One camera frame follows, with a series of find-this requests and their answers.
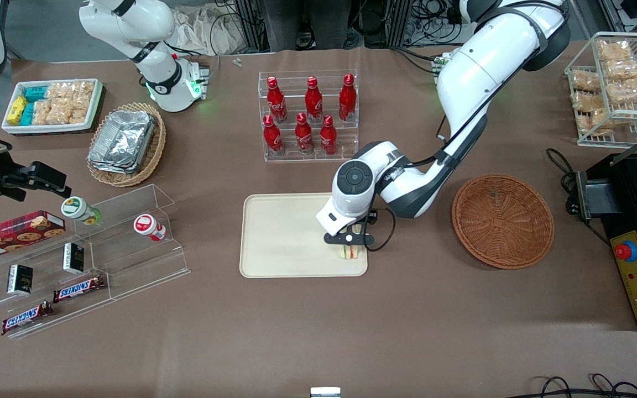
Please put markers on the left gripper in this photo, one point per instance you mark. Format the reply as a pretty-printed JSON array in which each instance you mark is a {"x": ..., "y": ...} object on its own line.
[{"x": 372, "y": 217}]

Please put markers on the sandwich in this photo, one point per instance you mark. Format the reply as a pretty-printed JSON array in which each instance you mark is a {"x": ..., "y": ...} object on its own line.
[{"x": 350, "y": 253}]

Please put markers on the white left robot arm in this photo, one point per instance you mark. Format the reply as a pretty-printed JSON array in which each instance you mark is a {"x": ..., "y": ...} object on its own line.
[{"x": 479, "y": 77}]

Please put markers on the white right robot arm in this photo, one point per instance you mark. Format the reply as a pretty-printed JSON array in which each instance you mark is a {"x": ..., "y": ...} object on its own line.
[{"x": 152, "y": 38}]

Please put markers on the cream plastic tray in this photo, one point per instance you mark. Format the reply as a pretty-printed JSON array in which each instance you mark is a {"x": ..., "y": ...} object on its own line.
[{"x": 285, "y": 237}]

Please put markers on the light wicker basket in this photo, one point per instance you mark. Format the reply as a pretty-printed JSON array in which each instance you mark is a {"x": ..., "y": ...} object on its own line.
[{"x": 155, "y": 149}]

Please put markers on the brown wicker basket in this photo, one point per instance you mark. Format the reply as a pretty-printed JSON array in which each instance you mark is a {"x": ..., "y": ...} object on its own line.
[{"x": 504, "y": 221}]

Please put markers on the green lid yoghurt cup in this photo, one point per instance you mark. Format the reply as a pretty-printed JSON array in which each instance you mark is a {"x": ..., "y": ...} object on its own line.
[{"x": 75, "y": 208}]

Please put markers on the aluminium foil container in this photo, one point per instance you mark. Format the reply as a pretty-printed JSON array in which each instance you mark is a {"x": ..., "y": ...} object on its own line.
[
  {"x": 122, "y": 138},
  {"x": 109, "y": 167}
]

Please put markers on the red tartan cookie box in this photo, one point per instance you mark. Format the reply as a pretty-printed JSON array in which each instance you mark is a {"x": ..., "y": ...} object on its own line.
[{"x": 14, "y": 235}]

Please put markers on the clear rice cracker bag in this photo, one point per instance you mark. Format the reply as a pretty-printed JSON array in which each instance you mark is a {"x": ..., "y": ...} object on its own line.
[
  {"x": 83, "y": 92},
  {"x": 59, "y": 92},
  {"x": 43, "y": 113},
  {"x": 69, "y": 113}
]

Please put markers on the teal snack packet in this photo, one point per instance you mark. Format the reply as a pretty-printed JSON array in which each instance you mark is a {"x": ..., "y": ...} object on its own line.
[
  {"x": 27, "y": 114},
  {"x": 35, "y": 93}
]

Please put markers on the yellow snack packet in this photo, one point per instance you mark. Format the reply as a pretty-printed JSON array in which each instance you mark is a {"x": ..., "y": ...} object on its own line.
[{"x": 17, "y": 110}]

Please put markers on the small black snack box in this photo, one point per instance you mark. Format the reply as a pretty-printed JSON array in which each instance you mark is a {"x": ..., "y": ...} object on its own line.
[
  {"x": 20, "y": 279},
  {"x": 73, "y": 258}
]

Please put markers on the white rectangular snack bin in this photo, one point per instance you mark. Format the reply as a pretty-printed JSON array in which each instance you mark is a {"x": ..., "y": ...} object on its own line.
[{"x": 94, "y": 108}]

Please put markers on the clear acrylic bottle rack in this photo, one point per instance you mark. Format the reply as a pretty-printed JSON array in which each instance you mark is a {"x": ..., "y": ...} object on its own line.
[{"x": 346, "y": 149}]

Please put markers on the red cola bottle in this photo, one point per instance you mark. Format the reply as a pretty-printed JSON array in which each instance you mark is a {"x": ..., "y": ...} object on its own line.
[
  {"x": 328, "y": 138},
  {"x": 276, "y": 102},
  {"x": 347, "y": 99},
  {"x": 313, "y": 102},
  {"x": 272, "y": 138},
  {"x": 303, "y": 135}
]

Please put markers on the red lid yoghurt cup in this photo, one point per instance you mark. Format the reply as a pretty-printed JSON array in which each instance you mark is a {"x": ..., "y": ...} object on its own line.
[{"x": 147, "y": 225}]

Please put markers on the Snickers chocolate bar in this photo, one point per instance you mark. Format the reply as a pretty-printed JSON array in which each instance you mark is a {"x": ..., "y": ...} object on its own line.
[
  {"x": 25, "y": 319},
  {"x": 79, "y": 288}
]

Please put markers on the clear acrylic tiered stand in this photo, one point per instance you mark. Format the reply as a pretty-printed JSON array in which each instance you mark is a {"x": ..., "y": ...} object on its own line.
[{"x": 130, "y": 260}]

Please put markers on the small white box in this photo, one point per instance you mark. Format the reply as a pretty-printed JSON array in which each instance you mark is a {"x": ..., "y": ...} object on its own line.
[{"x": 325, "y": 392}]

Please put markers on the white crumpled cloth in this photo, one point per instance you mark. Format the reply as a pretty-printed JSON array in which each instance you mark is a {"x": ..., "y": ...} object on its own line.
[{"x": 208, "y": 30}]

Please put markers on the clear fried snack bag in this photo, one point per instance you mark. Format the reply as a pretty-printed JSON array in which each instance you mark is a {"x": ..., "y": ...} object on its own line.
[
  {"x": 596, "y": 121},
  {"x": 585, "y": 80},
  {"x": 614, "y": 50},
  {"x": 624, "y": 69},
  {"x": 631, "y": 90},
  {"x": 588, "y": 101}
]

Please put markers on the red emergency stop button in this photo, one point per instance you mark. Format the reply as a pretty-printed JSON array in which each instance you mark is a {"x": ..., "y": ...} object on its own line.
[{"x": 626, "y": 251}]

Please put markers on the black countertop appliance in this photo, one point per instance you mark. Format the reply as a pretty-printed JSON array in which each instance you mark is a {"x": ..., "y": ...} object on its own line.
[{"x": 628, "y": 193}]

